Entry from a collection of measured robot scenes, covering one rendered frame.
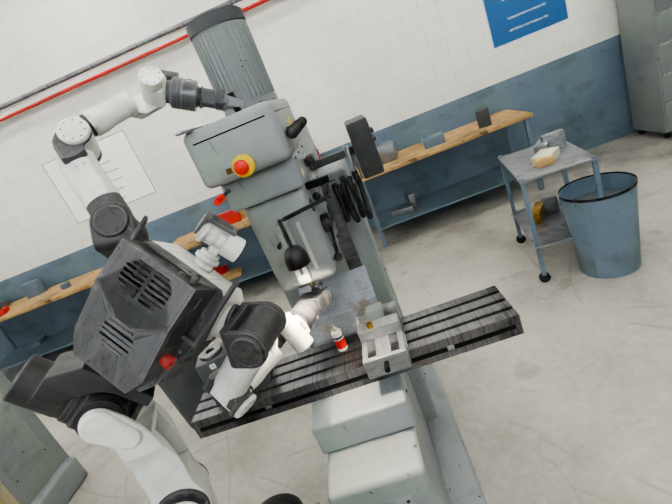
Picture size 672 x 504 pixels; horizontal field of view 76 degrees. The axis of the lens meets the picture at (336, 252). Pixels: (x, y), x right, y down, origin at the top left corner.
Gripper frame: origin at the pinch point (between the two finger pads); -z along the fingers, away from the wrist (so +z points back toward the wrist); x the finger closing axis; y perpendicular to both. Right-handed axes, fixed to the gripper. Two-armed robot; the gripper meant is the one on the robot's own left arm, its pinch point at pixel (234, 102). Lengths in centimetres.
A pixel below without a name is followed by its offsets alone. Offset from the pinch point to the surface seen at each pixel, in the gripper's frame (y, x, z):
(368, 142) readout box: -5.3, -11.1, -47.7
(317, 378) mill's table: -90, 7, -37
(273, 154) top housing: -13.0, 23.4, -11.0
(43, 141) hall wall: -51, -486, 226
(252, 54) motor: 17.4, -17.4, -4.6
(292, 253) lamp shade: -40, 24, -19
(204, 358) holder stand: -90, -7, 3
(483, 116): 48, -302, -266
